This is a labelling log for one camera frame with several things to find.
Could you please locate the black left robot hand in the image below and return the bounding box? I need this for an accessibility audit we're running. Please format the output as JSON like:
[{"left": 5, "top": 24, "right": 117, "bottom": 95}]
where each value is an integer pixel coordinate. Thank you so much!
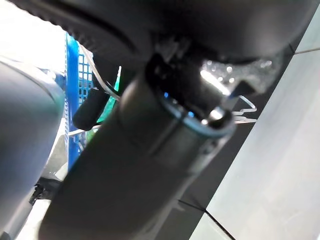
[{"left": 9, "top": 0, "right": 320, "bottom": 240}]

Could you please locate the green Sprite bottle yellow cap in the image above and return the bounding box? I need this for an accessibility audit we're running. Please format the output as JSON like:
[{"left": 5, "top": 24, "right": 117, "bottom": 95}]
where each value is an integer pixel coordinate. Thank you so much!
[{"left": 96, "top": 74, "right": 121, "bottom": 125}]

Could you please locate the silver left robot leg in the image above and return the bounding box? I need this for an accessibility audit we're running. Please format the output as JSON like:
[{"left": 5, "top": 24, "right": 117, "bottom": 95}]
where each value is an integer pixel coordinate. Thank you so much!
[{"left": 0, "top": 56, "right": 66, "bottom": 240}]

